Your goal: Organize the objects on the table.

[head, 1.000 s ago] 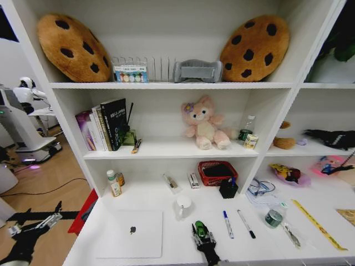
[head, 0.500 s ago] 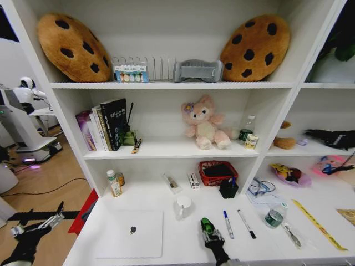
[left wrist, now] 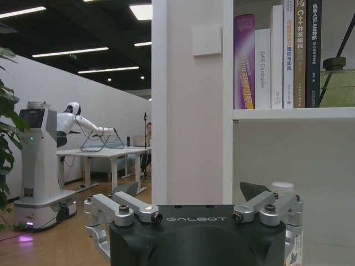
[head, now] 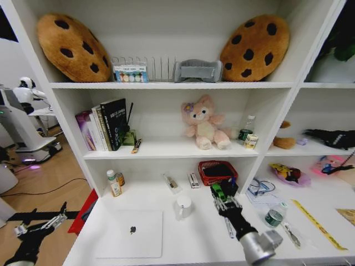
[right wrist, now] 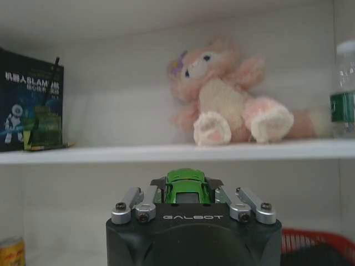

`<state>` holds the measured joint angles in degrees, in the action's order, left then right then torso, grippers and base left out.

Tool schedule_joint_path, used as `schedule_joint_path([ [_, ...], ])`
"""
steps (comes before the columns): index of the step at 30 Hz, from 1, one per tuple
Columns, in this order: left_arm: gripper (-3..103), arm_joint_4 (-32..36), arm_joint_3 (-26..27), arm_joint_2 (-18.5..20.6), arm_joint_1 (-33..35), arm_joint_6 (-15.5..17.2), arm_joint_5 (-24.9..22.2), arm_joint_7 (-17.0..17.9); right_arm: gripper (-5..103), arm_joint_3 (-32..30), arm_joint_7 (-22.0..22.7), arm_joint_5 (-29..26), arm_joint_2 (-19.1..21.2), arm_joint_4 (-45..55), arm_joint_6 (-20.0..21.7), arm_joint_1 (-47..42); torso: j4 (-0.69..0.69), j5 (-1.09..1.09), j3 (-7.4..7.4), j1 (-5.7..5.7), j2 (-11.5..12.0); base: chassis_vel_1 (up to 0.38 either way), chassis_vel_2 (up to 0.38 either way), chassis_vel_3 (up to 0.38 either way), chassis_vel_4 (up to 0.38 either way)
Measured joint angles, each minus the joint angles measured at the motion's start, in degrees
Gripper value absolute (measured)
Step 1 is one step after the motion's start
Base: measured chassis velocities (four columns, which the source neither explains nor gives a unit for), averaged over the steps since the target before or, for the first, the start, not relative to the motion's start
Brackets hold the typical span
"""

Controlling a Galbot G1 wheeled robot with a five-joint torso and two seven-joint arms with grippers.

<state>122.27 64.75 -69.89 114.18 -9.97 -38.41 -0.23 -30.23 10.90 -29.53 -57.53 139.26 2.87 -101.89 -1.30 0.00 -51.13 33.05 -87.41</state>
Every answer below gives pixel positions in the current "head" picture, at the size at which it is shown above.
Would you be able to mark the red panel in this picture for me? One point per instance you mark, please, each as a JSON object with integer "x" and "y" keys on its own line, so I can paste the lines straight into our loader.
{"x": 84, "y": 213}

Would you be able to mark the white round bin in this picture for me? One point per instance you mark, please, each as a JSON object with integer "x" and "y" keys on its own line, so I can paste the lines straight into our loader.
{"x": 7, "y": 178}

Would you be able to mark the toy bouquet purple wrap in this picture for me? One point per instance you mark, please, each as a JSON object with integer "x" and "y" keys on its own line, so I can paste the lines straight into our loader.
{"x": 289, "y": 173}

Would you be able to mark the brown plush toy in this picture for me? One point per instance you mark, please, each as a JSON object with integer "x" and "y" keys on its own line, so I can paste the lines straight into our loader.
{"x": 284, "y": 141}

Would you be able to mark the packaged metal cutlery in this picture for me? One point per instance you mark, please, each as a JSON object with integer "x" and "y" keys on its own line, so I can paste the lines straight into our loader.
{"x": 291, "y": 235}

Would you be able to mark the black fabric item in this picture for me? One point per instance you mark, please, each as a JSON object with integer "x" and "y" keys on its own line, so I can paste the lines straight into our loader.
{"x": 330, "y": 137}

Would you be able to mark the green toy car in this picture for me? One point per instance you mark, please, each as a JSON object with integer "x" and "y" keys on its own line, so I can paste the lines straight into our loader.
{"x": 219, "y": 191}

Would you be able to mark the white humanoid robot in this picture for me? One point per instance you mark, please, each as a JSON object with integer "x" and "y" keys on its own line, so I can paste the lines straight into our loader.
{"x": 26, "y": 94}

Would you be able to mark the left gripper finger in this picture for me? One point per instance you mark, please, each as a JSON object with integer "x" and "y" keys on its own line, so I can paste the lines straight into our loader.
{"x": 54, "y": 221}
{"x": 21, "y": 230}

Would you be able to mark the white book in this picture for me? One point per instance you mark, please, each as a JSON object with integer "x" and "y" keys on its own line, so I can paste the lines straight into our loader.
{"x": 95, "y": 130}

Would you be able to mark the clear water bottle green label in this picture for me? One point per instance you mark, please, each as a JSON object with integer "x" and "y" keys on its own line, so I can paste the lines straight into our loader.
{"x": 246, "y": 130}
{"x": 276, "y": 214}

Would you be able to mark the white mug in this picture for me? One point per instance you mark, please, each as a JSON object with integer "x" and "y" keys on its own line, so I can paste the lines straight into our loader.
{"x": 184, "y": 206}

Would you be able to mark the black item in basket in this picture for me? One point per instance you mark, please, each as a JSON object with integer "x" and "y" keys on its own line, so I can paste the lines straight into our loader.
{"x": 219, "y": 171}

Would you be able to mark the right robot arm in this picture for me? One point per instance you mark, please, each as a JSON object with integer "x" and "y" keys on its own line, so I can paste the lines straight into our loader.
{"x": 258, "y": 248}

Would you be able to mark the brown snack sachet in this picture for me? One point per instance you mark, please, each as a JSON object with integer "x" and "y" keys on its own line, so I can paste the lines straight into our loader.
{"x": 136, "y": 146}

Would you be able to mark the pink plush toy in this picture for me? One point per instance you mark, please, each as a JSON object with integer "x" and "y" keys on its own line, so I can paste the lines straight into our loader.
{"x": 205, "y": 124}

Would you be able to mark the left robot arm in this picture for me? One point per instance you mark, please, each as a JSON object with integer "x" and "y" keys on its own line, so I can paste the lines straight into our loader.
{"x": 19, "y": 263}

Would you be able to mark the green plant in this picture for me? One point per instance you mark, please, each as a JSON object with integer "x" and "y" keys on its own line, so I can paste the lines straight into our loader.
{"x": 344, "y": 47}

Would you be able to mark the clear packaged tool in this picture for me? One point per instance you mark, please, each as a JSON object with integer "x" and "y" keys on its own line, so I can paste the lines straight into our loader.
{"x": 172, "y": 183}

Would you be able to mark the tea bottle green cap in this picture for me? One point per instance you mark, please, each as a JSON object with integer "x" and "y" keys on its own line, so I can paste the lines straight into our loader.
{"x": 114, "y": 184}

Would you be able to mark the yellow measuring tape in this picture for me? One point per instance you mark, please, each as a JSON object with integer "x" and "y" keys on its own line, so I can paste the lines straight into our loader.
{"x": 319, "y": 225}

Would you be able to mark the white laptop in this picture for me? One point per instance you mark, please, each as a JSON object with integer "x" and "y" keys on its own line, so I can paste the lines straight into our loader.
{"x": 130, "y": 235}

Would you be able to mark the box with coloured dots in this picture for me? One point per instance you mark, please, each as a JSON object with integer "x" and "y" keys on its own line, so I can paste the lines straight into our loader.
{"x": 130, "y": 72}

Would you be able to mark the green box with black stick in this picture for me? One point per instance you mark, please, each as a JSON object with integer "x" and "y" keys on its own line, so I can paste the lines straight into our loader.
{"x": 129, "y": 137}

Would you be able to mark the red plastic basket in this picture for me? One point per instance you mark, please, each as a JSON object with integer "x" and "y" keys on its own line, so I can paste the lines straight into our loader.
{"x": 205, "y": 180}

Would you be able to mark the cream book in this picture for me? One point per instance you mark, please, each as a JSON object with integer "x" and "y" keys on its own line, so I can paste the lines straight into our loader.
{"x": 101, "y": 130}

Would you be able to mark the black book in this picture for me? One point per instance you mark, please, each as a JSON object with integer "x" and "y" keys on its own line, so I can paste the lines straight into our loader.
{"x": 115, "y": 122}

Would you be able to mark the brown cookie plush pillow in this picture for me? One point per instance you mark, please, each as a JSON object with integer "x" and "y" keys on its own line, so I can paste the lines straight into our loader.
{"x": 72, "y": 50}
{"x": 255, "y": 50}

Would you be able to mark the purple and white box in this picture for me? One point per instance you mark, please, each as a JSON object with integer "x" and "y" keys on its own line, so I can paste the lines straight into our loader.
{"x": 84, "y": 128}

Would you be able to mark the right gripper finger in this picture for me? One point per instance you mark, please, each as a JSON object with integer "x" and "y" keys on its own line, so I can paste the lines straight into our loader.
{"x": 220, "y": 205}
{"x": 234, "y": 202}

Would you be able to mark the white wheeled machine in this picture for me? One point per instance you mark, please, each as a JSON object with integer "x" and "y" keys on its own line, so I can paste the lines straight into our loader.
{"x": 25, "y": 133}

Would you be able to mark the small lilac object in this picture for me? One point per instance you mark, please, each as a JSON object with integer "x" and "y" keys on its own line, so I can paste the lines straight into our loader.
{"x": 302, "y": 141}

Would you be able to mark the clear plastic sleeve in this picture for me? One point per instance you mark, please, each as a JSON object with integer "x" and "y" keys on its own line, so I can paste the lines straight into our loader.
{"x": 263, "y": 200}

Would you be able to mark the black pen holder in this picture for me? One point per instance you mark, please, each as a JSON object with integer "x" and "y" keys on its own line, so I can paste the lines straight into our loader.
{"x": 231, "y": 189}

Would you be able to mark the small amber bottle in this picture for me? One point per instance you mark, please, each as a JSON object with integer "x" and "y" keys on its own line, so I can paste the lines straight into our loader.
{"x": 120, "y": 178}

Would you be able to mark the pink packaged item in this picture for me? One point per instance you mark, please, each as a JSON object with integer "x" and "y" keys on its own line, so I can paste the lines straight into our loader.
{"x": 332, "y": 163}

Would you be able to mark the white shelf unit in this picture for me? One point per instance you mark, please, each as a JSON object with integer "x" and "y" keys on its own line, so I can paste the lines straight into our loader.
{"x": 172, "y": 85}

